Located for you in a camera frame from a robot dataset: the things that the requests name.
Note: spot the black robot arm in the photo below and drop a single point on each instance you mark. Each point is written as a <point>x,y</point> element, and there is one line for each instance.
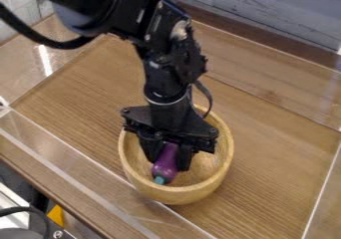
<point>157,28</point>

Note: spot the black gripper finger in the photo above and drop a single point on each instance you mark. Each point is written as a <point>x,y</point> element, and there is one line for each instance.
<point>186,152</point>
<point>152,145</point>

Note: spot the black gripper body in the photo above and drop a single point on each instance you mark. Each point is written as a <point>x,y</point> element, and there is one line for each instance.
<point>176,123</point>

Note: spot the brown wooden bowl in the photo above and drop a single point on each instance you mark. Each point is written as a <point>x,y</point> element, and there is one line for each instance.
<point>191,185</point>

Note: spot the clear acrylic tray wall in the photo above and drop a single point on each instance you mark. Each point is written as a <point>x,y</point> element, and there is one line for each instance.
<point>274,89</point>

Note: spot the purple toy eggplant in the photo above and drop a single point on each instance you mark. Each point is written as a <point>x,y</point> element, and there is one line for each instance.
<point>164,166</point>

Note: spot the yellow black base equipment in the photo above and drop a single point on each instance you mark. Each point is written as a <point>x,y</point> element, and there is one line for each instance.
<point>28,217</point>

